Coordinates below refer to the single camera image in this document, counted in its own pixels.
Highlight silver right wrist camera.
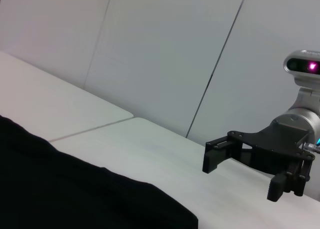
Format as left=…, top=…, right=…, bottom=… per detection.
left=282, top=49, right=320, bottom=109

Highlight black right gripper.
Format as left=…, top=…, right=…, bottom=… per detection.
left=202, top=120, right=316, bottom=202

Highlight right gripper cable silver plugs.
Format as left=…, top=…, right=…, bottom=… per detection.
left=300, top=137, right=320, bottom=155

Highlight black t-shirt white print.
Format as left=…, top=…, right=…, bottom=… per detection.
left=0, top=115, right=199, bottom=229

